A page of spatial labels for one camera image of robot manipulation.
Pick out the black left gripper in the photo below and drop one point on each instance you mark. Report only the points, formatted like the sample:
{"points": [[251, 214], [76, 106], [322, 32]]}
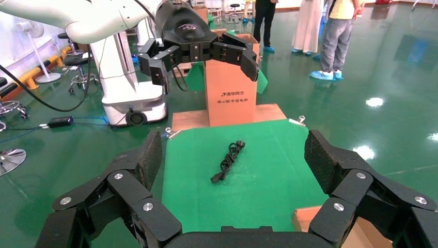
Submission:
{"points": [[184, 27]]}

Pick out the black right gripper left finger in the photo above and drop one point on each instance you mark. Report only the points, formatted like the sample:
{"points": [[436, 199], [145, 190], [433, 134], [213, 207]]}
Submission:
{"points": [[123, 185]]}

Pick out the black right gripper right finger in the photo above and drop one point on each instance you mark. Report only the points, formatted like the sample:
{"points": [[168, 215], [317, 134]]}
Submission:
{"points": [[345, 185]]}

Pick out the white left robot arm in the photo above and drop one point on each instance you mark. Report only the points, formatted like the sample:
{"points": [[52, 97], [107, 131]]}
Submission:
{"points": [[85, 17]]}

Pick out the tall printed cardboard box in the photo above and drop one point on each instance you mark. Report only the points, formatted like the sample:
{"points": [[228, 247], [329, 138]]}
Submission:
{"points": [[231, 92]]}

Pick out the open flat cardboard box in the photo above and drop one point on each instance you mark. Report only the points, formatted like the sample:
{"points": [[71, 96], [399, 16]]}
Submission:
{"points": [[302, 219]]}

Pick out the small wooden crate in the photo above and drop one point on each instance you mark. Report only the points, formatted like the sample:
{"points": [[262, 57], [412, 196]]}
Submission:
{"points": [[183, 69]]}

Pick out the black round stool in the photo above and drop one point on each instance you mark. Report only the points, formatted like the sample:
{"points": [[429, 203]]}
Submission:
{"points": [[235, 5], [76, 60], [63, 35]]}

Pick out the metal binder clip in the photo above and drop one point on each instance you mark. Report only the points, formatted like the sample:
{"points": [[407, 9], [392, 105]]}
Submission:
{"points": [[172, 132], [297, 121]]}

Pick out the white robot body base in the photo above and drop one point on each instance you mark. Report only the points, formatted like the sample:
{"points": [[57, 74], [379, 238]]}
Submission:
{"points": [[119, 78]]}

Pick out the person in black trousers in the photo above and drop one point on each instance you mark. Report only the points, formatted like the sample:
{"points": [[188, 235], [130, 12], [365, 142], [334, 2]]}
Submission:
{"points": [[263, 20]]}

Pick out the green felt table cloth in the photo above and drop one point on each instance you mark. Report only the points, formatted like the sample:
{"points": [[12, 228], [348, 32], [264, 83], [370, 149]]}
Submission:
{"points": [[267, 178]]}

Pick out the black power adapter brick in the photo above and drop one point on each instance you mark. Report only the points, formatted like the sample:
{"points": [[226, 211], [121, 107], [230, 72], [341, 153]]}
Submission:
{"points": [[60, 122]]}

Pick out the chrome stool base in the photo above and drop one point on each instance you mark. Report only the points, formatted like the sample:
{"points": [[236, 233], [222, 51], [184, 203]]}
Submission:
{"points": [[10, 159]]}

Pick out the person in white skirt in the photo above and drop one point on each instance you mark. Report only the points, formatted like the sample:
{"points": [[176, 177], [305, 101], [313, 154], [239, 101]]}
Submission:
{"points": [[308, 24]]}

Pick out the white standing fan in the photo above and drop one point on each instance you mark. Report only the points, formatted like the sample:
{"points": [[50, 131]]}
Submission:
{"points": [[48, 78]]}

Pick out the blue shoe cover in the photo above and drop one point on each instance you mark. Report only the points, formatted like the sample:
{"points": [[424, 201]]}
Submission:
{"points": [[335, 37]]}

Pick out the yellow black floor barrier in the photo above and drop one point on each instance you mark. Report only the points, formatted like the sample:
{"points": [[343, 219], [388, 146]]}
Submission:
{"points": [[32, 73]]}

